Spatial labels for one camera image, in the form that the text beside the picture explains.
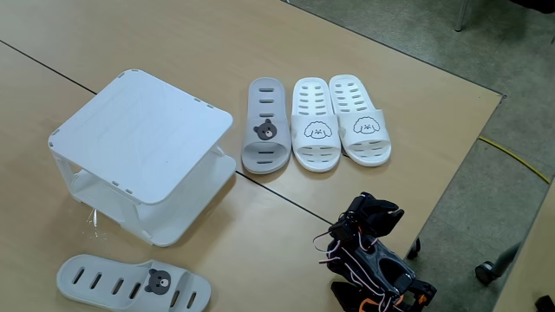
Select white two-tier shoe rack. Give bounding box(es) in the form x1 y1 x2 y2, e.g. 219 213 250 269
47 68 238 248

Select white dog slipper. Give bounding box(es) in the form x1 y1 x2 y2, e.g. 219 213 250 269
328 74 393 168
291 76 343 173

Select black table caster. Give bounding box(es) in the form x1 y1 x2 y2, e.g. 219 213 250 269
406 237 421 261

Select grey chair base leg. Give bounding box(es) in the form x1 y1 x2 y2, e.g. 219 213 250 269
492 241 523 278

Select crumpled clear tape scrap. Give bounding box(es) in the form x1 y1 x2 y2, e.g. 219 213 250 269
85 206 108 242

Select metal chair leg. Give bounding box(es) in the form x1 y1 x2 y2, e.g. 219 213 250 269
454 0 473 33

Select yellow floor cable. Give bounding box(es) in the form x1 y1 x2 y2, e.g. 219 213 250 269
478 136 552 185

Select black caster wheel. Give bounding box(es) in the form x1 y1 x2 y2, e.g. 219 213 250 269
534 294 555 312

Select black chair wheel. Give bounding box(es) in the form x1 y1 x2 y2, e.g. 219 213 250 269
474 260 499 286

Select grey bear slipper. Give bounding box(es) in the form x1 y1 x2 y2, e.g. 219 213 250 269
240 76 292 175
55 254 212 312

